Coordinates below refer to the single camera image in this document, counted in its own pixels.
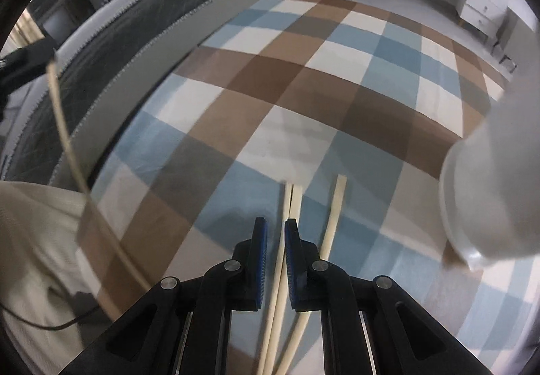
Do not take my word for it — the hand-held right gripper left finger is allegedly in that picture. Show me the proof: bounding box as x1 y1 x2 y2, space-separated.
59 217 269 375

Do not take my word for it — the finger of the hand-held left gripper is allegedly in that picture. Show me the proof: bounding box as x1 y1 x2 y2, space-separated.
0 38 59 96

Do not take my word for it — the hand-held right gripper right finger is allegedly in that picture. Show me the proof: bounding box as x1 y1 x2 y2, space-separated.
283 218 498 375

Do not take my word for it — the wooden chopstick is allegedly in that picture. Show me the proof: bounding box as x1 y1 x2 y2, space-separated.
256 182 295 375
274 175 349 375
265 185 304 375
46 61 153 291

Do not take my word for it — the white cylindrical utensil holder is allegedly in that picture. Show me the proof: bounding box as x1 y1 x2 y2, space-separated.
439 63 540 272

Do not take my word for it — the grey quilted bed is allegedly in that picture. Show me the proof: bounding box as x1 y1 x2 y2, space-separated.
0 0 279 186

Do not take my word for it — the beige cloth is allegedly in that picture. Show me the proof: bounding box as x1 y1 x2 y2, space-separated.
0 179 116 359

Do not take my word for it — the checkered blue brown rug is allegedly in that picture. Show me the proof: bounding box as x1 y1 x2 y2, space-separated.
76 0 540 375

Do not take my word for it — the grey chair with black legs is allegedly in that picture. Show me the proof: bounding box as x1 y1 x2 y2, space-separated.
493 7 520 73

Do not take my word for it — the white drawer cabinet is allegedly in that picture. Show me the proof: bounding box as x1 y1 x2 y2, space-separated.
458 0 514 42

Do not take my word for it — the black cable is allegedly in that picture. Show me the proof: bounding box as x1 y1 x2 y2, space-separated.
0 286 103 331

